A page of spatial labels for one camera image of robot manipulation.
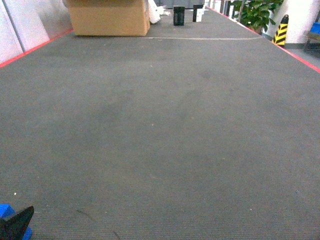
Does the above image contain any potted green plant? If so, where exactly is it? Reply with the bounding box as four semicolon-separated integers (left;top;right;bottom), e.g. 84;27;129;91
230;0;284;34

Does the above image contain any black ribbed box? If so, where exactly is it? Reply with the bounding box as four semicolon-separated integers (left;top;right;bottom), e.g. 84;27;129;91
173;6;185;26

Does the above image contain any black and white box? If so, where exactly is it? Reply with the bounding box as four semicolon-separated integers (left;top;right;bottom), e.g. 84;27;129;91
192;4;204;23

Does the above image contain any white foam roll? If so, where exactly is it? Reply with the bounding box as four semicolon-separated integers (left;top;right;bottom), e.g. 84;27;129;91
148;0;166;24

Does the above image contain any blue shelf bin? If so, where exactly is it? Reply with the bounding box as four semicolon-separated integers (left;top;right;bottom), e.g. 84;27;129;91
310;22;320;34

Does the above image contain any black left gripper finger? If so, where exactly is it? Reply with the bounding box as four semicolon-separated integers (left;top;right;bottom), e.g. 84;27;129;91
0;205;35;240

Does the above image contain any red metal table frame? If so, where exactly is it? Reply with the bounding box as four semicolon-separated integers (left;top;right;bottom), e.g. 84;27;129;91
0;1;311;81

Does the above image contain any yellow black traffic cone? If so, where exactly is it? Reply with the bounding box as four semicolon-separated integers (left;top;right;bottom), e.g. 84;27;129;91
272;14;289;48

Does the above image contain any blue plastic part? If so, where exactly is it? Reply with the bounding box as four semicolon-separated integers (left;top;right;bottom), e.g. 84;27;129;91
0;203;33;240

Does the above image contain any large open cardboard box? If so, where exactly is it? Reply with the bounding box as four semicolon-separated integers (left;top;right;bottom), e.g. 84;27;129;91
67;0;150;37

